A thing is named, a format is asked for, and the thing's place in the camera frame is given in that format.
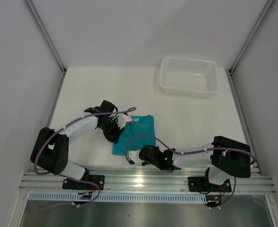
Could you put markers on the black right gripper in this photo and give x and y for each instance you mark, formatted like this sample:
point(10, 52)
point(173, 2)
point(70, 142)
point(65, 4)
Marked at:
point(157, 148)

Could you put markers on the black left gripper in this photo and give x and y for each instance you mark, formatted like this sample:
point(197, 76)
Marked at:
point(114, 136)

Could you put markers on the teal t shirt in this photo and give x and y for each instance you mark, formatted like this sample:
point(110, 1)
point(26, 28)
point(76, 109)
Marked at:
point(140, 125)

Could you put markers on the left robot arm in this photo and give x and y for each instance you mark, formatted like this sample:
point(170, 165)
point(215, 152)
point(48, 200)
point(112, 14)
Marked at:
point(51, 150)

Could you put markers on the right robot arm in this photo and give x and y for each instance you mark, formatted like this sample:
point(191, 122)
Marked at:
point(223, 159)

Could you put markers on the white perforated plastic basket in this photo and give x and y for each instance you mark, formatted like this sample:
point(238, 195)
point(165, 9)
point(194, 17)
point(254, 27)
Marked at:
point(189, 77)

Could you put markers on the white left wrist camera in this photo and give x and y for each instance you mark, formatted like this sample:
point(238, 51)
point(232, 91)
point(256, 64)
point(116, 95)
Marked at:
point(123, 120)

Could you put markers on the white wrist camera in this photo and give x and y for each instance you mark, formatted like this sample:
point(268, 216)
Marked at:
point(134, 158)
point(123, 120)

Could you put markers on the aluminium rail beam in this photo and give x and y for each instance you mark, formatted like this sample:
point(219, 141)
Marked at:
point(147, 179)

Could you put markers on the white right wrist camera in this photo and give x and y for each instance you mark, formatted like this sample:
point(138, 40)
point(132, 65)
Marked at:
point(134, 158)

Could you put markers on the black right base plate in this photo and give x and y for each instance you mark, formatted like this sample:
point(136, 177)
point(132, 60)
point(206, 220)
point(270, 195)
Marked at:
point(201, 185)

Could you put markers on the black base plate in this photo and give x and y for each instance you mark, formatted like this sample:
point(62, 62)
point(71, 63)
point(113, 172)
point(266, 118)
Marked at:
point(201, 185)
point(97, 180)

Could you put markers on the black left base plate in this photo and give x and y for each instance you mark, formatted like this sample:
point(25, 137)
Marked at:
point(97, 180)

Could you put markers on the white slotted cable duct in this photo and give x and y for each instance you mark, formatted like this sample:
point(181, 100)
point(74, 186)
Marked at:
point(118, 197)

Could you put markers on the left aluminium frame post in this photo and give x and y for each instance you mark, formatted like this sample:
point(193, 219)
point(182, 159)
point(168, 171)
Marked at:
point(44, 34)

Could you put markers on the aluminium frame post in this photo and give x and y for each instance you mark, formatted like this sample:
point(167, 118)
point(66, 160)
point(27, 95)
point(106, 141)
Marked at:
point(261, 19)
point(44, 34)

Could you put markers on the right aluminium frame post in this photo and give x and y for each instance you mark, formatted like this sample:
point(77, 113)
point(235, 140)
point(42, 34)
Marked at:
point(261, 19)

